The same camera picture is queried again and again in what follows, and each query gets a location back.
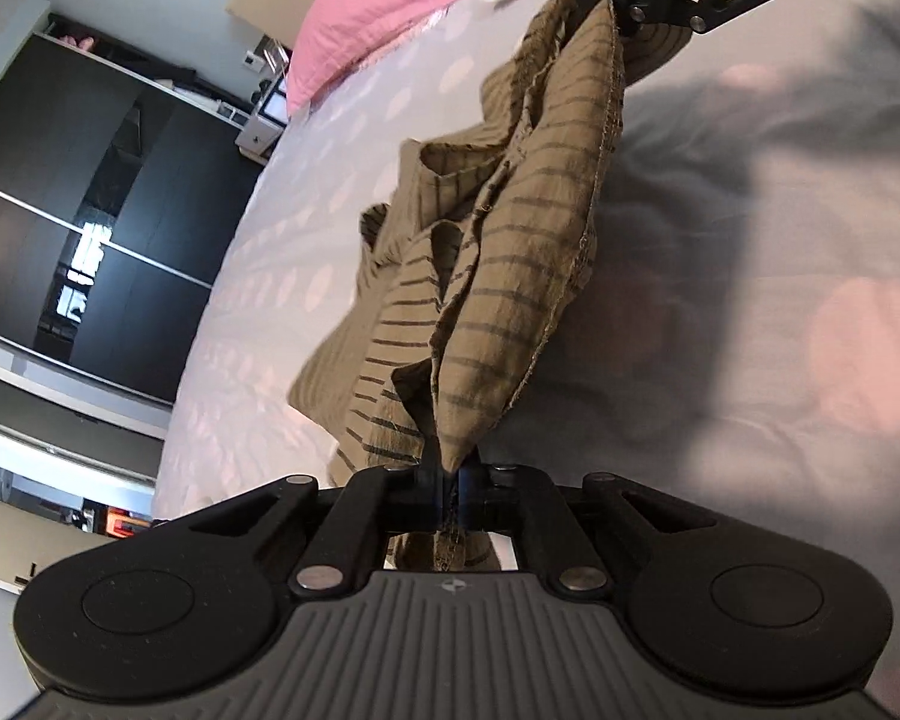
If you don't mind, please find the white nightstand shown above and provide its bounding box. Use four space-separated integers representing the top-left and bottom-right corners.
234 79 295 160

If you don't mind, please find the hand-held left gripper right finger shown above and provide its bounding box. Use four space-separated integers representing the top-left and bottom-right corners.
454 465 722 602

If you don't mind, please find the orange box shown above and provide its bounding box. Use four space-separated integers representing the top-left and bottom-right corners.
105 510 152 542

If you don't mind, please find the brown striped shirt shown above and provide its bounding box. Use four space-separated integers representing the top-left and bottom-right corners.
289 0 692 572

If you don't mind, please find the pink pillow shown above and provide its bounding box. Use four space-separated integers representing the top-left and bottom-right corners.
285 0 488 115

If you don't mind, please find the bed with pink-dotted sheet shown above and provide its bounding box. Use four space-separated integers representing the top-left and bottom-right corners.
150 0 900 720

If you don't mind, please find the dark sliding-door wardrobe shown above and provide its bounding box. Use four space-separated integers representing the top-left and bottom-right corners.
0 30 260 410

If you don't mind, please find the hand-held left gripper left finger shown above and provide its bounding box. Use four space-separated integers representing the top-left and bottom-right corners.
169 465 451 602

